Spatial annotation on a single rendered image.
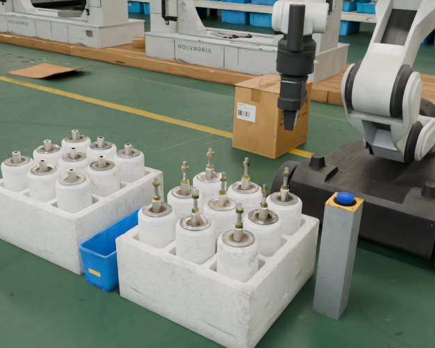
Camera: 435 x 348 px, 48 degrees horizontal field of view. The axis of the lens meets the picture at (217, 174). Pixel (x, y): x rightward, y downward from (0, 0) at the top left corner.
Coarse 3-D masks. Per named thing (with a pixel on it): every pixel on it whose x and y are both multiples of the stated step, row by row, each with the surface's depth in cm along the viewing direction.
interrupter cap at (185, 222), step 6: (186, 216) 118; (204, 216) 119; (180, 222) 116; (186, 222) 116; (204, 222) 116; (210, 222) 116; (186, 228) 113; (192, 228) 114; (198, 228) 114; (204, 228) 114
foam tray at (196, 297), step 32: (128, 256) 122; (160, 256) 116; (288, 256) 119; (128, 288) 127; (160, 288) 119; (192, 288) 113; (224, 288) 107; (256, 288) 106; (288, 288) 125; (192, 320) 117; (224, 320) 111; (256, 320) 111
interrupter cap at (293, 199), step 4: (276, 192) 131; (272, 196) 129; (276, 196) 129; (292, 196) 129; (296, 196) 129; (272, 200) 127; (276, 200) 127; (280, 200) 128; (288, 200) 128; (292, 200) 127; (296, 200) 127; (280, 204) 125; (284, 204) 125; (288, 204) 125; (292, 204) 125
